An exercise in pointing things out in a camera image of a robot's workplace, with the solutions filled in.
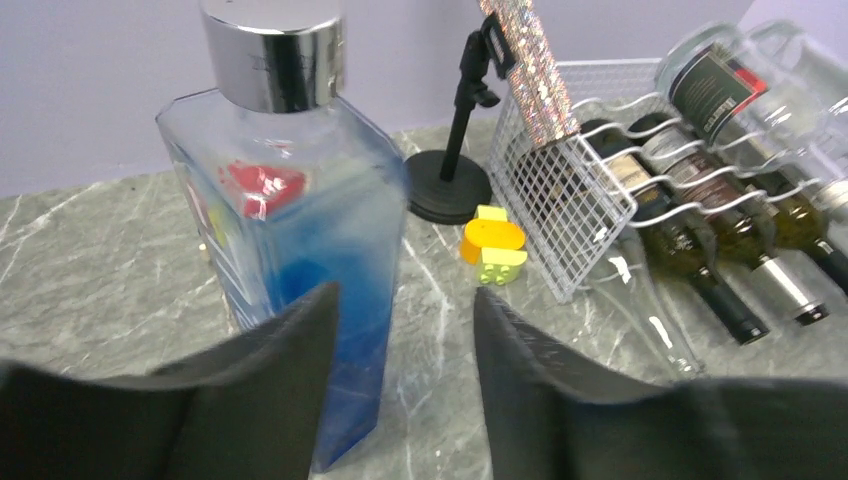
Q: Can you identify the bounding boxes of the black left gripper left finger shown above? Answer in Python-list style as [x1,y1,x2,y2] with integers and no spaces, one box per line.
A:
[1,283,339,479]

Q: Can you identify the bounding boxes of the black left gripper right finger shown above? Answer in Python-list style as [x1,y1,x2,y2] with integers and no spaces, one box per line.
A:
[473,287,847,479]

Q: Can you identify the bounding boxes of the clear glass wine bottle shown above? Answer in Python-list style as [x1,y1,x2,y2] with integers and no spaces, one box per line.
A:
[583,228,706,380]

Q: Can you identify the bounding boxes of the tall blue square bottle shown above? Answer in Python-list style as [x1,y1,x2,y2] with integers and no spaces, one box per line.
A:
[155,1,409,473]

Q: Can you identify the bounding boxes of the dark green wine bottle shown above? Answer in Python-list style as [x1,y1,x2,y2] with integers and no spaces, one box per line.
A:
[581,118,769,345]

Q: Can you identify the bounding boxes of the green wine bottle brown label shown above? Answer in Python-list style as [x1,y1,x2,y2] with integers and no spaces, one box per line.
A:
[628,112,830,326]

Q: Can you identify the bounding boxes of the clear bottle dark label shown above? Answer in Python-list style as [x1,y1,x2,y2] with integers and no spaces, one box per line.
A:
[654,23,847,224]

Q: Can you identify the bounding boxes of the clear round glass bottle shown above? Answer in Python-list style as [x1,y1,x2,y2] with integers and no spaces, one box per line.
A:
[747,19,847,134]

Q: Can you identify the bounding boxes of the yellow green toy blocks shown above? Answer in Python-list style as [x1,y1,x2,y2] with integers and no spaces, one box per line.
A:
[458,204,528,286]

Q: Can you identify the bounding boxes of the black microphone stand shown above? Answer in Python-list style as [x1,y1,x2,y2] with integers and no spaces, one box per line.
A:
[405,13,516,225]

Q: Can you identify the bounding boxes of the glitter microphone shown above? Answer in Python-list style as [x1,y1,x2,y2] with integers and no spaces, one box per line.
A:
[479,0,580,146]

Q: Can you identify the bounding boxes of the white wire wine rack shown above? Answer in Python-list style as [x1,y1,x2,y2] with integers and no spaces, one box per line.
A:
[488,58,826,305]

